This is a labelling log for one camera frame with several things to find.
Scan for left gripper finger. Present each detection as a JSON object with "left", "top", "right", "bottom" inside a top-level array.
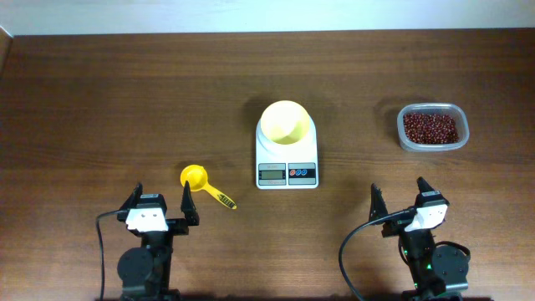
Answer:
[
  {"left": 120, "top": 182, "right": 143, "bottom": 211},
  {"left": 181, "top": 181, "right": 199, "bottom": 225}
]

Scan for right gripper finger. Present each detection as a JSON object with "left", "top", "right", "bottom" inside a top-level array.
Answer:
[
  {"left": 369, "top": 183, "right": 389, "bottom": 222},
  {"left": 416, "top": 176, "right": 435, "bottom": 193}
]

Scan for yellow measuring scoop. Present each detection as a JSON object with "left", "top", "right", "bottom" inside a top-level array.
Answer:
[{"left": 180, "top": 165, "right": 237, "bottom": 210}]

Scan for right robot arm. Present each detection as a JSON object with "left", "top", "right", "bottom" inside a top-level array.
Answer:
[{"left": 369, "top": 177, "right": 471, "bottom": 300}]

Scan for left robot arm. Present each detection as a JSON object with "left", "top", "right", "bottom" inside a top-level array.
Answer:
[{"left": 117, "top": 183, "right": 200, "bottom": 301}]

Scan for white digital kitchen scale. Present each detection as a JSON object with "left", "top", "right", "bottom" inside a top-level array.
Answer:
[{"left": 255, "top": 117, "right": 319, "bottom": 190}]

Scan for yellow plastic bowl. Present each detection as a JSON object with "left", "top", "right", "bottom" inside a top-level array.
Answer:
[{"left": 260, "top": 100, "right": 311, "bottom": 145}]

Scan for red beans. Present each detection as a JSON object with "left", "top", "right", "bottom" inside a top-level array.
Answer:
[{"left": 402, "top": 113, "right": 459, "bottom": 145}]

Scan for clear plastic container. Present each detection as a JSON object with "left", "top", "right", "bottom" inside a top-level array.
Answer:
[{"left": 397, "top": 103, "right": 470, "bottom": 152}]

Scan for right black cable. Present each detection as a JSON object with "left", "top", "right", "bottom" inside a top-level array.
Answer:
[{"left": 338, "top": 207, "right": 418, "bottom": 301}]

